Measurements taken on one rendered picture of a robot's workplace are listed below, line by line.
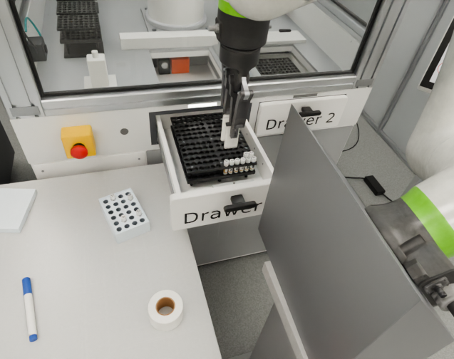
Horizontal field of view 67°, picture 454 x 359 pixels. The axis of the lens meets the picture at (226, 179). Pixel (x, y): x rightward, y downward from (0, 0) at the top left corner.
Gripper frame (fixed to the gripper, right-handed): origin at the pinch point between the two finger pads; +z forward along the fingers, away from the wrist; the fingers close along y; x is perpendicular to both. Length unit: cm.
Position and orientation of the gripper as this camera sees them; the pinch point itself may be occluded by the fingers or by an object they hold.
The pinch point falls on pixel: (229, 131)
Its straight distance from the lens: 77.8
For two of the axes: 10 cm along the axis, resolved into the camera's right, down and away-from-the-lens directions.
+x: 9.5, -1.4, 2.7
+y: 2.9, 6.9, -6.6
